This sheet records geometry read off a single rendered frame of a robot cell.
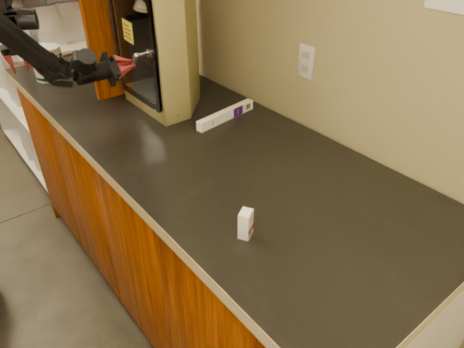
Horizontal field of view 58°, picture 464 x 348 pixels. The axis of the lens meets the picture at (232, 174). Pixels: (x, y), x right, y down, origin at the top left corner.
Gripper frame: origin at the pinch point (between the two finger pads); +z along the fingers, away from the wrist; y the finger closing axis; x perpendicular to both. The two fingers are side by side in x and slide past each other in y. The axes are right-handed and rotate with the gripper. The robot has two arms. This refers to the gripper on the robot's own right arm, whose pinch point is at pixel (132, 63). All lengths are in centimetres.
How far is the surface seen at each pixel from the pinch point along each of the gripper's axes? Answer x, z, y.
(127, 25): -0.7, 4.2, 13.6
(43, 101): 45, -22, 12
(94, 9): 10.9, 0.8, 28.5
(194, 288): -21, -22, -73
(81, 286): 102, -29, -64
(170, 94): 0.2, 8.3, -14.0
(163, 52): -10.3, 7.0, -3.0
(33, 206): 160, -27, -8
